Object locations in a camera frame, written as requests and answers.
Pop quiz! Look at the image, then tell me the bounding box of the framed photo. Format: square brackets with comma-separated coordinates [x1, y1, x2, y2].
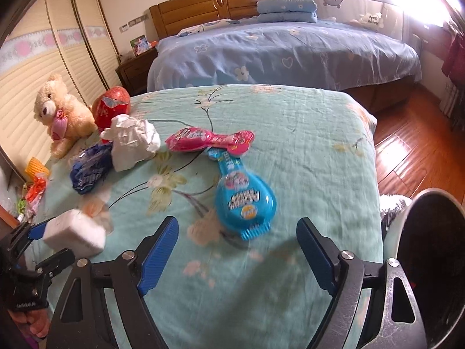
[130, 35, 151, 57]

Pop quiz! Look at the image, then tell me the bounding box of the crumpled white paper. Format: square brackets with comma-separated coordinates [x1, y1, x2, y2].
[100, 114, 162, 172]

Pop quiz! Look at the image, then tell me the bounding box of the blue candy package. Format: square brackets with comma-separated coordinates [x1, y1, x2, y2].
[207, 148, 277, 241]

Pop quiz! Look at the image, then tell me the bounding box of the beige louvred wardrobe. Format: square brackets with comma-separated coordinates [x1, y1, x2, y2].
[1, 0, 121, 175]

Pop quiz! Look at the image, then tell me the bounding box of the beige teddy bear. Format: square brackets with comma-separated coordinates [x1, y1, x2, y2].
[34, 73, 97, 159]

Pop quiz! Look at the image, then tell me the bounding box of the small orange foam net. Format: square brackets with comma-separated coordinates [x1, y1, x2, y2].
[24, 157, 51, 180]

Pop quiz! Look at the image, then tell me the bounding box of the wooden headboard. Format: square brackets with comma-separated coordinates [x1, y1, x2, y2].
[149, 0, 259, 39]

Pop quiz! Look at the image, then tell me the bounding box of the pink candy package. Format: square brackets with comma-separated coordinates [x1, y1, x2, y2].
[165, 127, 255, 157]

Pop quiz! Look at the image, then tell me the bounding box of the dark red jacket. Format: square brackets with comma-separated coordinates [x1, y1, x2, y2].
[441, 34, 465, 86]

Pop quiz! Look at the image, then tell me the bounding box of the white foam block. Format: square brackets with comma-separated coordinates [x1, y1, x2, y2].
[42, 209, 106, 259]

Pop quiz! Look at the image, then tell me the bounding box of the red round bag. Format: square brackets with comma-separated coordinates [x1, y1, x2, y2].
[92, 86, 131, 133]

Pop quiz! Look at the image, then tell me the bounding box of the white bed guard rail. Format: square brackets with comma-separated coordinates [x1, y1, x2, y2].
[315, 0, 411, 42]

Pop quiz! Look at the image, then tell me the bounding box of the left hand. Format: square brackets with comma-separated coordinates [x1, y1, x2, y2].
[9, 309, 51, 339]

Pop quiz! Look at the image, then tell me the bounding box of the blue plastic wrapper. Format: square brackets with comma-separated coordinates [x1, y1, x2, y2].
[70, 142, 113, 195]

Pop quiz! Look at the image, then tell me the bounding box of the white trash bin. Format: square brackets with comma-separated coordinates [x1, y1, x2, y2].
[380, 188, 464, 348]

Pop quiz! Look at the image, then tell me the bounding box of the wooden nightstand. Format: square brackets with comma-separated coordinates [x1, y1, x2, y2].
[116, 48, 158, 96]

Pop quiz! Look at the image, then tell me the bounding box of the red white plastic wrapper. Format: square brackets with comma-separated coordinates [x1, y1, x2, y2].
[25, 173, 48, 213]

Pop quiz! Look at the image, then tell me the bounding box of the blue pillow stack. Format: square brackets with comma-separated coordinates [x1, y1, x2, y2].
[256, 0, 318, 23]

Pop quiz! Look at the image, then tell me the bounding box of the teal floral bed cover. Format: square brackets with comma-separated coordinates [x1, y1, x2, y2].
[36, 85, 382, 348]

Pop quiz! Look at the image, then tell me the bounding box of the blue bed sheet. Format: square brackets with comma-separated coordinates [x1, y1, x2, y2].
[146, 21, 422, 91]

